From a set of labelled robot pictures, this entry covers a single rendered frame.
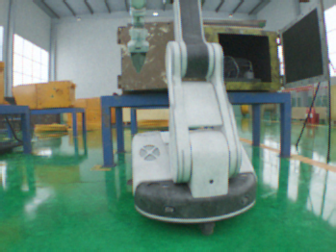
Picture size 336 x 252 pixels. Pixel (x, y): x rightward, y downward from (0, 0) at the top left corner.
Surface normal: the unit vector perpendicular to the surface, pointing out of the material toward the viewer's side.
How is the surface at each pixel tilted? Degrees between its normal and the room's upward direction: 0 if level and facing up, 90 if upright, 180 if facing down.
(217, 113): 59
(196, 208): 90
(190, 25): 85
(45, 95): 90
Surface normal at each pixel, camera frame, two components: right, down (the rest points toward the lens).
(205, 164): 0.07, 0.06
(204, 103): 0.08, -0.46
